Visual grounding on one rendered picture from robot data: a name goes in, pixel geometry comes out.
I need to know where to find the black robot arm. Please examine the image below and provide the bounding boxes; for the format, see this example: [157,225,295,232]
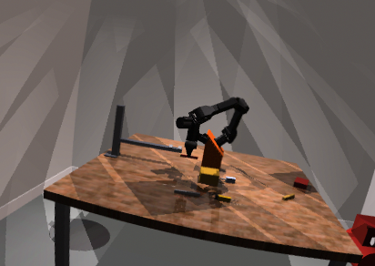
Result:
[176,97,249,148]

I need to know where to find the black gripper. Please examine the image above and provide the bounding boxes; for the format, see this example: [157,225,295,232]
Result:
[185,128,199,158]

